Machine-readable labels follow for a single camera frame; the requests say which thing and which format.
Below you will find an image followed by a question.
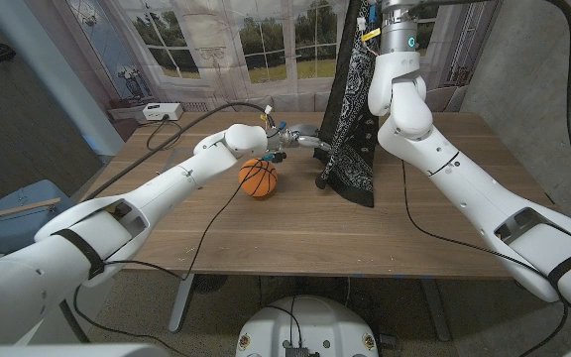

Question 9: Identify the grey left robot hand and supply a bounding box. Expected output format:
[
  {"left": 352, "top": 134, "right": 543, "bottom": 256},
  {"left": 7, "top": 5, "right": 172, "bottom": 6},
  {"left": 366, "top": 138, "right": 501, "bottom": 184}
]
[{"left": 279, "top": 123, "right": 334, "bottom": 153}]

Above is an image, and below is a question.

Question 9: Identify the black paisley bandana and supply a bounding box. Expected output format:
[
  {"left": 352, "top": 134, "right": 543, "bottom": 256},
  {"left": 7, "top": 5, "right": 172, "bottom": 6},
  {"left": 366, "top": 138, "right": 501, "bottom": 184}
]
[{"left": 313, "top": 0, "right": 381, "bottom": 208}]

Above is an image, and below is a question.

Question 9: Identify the orange basketball toy ball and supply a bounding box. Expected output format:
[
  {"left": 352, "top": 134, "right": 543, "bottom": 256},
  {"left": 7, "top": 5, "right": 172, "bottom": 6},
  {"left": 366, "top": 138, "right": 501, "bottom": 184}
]
[{"left": 238, "top": 157, "right": 279, "bottom": 198}]

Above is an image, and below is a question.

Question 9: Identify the printed window backdrop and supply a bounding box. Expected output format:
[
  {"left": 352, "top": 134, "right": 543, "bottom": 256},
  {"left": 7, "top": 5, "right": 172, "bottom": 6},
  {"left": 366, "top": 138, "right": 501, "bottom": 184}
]
[{"left": 64, "top": 0, "right": 503, "bottom": 114}]

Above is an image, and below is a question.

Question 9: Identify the white power box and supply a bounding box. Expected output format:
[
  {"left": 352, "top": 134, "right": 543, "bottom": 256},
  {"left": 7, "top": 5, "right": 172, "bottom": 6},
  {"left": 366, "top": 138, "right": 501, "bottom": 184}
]
[{"left": 142, "top": 102, "right": 184, "bottom": 122}]

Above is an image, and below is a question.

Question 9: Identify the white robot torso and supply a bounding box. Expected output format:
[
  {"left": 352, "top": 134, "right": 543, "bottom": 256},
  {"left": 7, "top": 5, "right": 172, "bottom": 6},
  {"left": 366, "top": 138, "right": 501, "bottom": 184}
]
[{"left": 235, "top": 296, "right": 380, "bottom": 357}]

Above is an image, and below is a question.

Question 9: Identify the grey table leg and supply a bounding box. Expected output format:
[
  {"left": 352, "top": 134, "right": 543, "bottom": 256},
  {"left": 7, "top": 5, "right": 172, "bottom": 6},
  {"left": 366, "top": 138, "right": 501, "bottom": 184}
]
[
  {"left": 168, "top": 273, "right": 195, "bottom": 333},
  {"left": 418, "top": 278, "right": 453, "bottom": 342}
]

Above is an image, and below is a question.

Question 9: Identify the white round pillar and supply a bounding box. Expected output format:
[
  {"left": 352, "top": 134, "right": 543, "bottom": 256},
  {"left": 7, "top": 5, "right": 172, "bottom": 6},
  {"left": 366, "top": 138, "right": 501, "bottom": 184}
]
[{"left": 0, "top": 0, "right": 126, "bottom": 158}]

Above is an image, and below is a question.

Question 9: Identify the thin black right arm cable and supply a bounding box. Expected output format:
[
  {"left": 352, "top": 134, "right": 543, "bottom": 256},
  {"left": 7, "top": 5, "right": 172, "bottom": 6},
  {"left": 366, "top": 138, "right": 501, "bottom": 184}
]
[{"left": 400, "top": 159, "right": 570, "bottom": 357}]

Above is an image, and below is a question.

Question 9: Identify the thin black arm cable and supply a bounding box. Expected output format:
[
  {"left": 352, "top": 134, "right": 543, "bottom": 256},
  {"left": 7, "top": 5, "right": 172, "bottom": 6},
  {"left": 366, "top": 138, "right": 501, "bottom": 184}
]
[
  {"left": 71, "top": 161, "right": 267, "bottom": 357},
  {"left": 400, "top": 159, "right": 570, "bottom": 357}
]

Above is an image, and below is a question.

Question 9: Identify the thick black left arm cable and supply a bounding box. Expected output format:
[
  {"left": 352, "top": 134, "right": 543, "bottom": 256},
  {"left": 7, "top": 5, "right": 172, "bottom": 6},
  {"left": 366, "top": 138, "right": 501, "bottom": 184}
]
[{"left": 81, "top": 101, "right": 273, "bottom": 202}]

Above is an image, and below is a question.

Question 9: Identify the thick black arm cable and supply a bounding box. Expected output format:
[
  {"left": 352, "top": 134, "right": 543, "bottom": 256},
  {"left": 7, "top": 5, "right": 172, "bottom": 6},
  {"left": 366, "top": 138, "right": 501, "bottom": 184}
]
[
  {"left": 413, "top": 0, "right": 571, "bottom": 222},
  {"left": 81, "top": 101, "right": 273, "bottom": 202}
]

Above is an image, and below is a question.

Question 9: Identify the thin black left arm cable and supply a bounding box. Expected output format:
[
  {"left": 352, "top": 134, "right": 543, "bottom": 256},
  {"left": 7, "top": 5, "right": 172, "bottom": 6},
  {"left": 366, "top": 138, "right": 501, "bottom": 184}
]
[{"left": 71, "top": 161, "right": 267, "bottom": 357}]

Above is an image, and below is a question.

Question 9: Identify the thin black box cable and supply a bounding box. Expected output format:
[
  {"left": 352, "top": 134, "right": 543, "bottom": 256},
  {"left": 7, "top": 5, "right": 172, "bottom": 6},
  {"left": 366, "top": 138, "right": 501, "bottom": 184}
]
[{"left": 145, "top": 117, "right": 183, "bottom": 153}]

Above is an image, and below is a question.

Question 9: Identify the black torso cable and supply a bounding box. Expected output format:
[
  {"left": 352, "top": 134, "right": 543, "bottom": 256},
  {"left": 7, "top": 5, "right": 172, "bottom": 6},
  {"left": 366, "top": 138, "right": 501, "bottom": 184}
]
[{"left": 264, "top": 295, "right": 302, "bottom": 348}]

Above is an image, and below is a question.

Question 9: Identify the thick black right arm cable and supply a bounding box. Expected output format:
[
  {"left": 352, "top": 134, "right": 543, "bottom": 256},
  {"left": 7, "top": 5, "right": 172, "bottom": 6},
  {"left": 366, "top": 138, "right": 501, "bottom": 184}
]
[{"left": 413, "top": 0, "right": 571, "bottom": 222}]

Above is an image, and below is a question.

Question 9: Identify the wooden bar handle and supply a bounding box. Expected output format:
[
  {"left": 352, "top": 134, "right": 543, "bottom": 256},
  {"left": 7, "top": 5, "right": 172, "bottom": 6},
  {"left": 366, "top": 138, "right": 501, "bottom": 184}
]
[{"left": 0, "top": 196, "right": 62, "bottom": 223}]

